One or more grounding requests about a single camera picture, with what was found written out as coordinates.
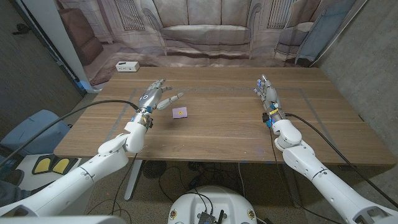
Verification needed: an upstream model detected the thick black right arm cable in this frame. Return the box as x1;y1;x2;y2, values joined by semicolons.
284;112;398;209

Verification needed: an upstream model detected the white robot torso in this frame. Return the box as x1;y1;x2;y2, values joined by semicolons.
167;185;258;224

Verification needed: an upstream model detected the grey table leg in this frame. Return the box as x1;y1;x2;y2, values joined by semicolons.
284;164;303;208

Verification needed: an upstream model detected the blue padded chair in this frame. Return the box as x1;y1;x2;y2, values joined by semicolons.
0;109;72;158

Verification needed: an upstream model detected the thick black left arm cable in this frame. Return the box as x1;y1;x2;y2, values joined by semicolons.
0;99;140;167

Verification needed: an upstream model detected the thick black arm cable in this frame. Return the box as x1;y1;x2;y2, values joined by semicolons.
284;112;398;209
0;99;140;167

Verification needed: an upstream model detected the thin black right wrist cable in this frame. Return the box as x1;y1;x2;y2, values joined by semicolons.
269;126;345;224

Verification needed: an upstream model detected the purple smiley sticker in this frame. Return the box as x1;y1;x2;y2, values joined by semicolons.
172;106;188;119

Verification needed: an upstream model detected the black round floor fan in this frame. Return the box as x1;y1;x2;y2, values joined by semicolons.
142;160;167;180

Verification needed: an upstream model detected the white power box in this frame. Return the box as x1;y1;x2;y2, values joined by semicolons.
115;61;141;73

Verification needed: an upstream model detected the grey tape outline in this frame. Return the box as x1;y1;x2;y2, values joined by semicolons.
105;87;346;163

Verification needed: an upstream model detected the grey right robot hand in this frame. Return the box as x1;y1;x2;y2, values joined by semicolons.
253;73;287;128

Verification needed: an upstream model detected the thin black left wrist cable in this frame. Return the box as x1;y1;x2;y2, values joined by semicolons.
86;152;139;217

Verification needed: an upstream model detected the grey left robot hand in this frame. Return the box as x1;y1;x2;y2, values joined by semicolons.
130;78;185;129

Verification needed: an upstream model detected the printed sofa room backdrop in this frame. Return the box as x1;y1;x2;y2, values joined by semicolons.
54;0;358;86

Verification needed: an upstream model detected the white table leg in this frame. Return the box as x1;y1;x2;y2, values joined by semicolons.
124;160;144;202

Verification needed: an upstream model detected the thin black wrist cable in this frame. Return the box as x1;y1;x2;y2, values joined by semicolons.
269;126;345;224
86;152;139;217

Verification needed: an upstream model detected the black yellow foot pedal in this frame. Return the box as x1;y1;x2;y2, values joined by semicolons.
32;155;79;175

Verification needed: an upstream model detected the black floor cable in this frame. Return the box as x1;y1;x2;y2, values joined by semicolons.
157;166;215;215

